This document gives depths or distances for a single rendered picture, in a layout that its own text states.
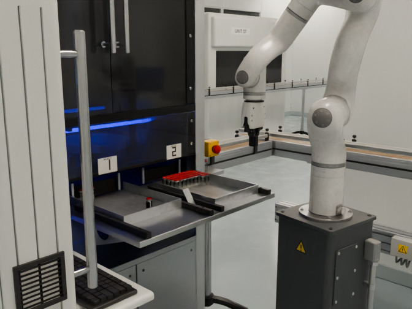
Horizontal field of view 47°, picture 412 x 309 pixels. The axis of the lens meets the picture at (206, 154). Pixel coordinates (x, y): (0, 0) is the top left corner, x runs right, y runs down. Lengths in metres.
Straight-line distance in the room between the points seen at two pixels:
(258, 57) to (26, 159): 0.93
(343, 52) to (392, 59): 1.46
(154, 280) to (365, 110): 1.74
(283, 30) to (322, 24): 9.11
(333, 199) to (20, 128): 1.10
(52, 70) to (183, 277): 1.44
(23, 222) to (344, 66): 1.10
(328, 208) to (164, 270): 0.81
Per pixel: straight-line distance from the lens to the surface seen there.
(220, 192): 1.92
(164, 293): 2.20
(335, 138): 1.63
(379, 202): 3.23
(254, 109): 1.76
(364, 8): 1.60
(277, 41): 1.71
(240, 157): 2.56
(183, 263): 2.23
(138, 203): 1.80
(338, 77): 1.67
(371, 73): 3.14
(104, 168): 1.81
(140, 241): 1.46
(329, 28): 10.73
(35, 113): 1.02
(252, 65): 1.67
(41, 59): 1.02
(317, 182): 1.71
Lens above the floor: 1.43
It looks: 12 degrees down
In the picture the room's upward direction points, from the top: straight up
